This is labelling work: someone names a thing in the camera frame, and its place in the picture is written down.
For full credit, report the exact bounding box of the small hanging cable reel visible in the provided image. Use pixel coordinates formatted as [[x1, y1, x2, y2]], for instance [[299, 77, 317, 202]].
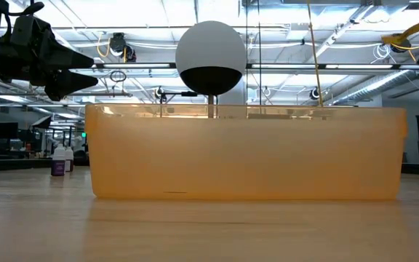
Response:
[[153, 86, 167, 103]]

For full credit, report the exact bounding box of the large hanging cable reel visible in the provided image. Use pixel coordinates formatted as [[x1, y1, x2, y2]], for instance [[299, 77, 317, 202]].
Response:
[[108, 31, 137, 63]]

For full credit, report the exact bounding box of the black left camera cable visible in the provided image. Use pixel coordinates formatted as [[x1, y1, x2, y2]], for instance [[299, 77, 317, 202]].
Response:
[[4, 1, 46, 37]]

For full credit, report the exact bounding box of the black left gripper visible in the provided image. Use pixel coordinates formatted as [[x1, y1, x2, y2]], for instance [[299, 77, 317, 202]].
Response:
[[0, 28, 100, 102]]

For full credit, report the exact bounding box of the purple food colouring bottle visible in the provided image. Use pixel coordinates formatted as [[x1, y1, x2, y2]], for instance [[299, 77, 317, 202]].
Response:
[[50, 143, 67, 178]]

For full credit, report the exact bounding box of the orange translucent plastic bin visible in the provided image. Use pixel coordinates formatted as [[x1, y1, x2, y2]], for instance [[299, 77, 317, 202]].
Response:
[[84, 103, 409, 201]]

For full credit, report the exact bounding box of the yellow hanging power cable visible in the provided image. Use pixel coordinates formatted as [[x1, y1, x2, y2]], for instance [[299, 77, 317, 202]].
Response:
[[306, 0, 324, 107]]

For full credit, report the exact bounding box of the black computer monitor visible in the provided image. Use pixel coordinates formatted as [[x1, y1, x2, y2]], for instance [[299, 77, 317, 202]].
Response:
[[0, 122, 19, 140]]

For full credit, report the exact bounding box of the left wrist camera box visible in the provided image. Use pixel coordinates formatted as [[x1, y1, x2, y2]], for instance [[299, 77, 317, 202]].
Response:
[[9, 14, 52, 55]]

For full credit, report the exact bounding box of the white globe lamp black base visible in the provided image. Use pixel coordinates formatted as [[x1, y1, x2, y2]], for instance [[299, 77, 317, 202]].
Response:
[[175, 20, 247, 119]]

